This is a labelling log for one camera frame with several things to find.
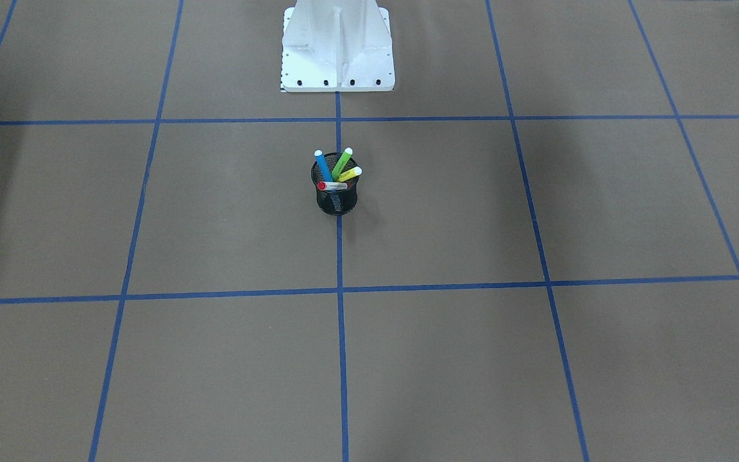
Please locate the red capped white marker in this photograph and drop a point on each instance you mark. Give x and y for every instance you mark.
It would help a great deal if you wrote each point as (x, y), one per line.
(331, 187)

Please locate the blue highlighter pen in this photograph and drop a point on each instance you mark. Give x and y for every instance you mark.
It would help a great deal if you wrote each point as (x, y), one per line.
(322, 164)

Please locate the yellow highlighter pen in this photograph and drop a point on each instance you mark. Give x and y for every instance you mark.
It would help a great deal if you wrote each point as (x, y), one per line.
(349, 175)

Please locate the black mesh pen cup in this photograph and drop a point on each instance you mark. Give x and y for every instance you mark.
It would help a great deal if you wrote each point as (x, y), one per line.
(335, 203)

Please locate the green highlighter pen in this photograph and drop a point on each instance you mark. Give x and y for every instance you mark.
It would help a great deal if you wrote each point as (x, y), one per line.
(341, 163)

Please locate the brown table cover mat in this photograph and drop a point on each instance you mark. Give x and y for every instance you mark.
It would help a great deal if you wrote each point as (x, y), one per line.
(542, 265)

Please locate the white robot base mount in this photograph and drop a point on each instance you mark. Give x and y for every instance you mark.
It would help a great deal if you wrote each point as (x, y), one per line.
(337, 46)

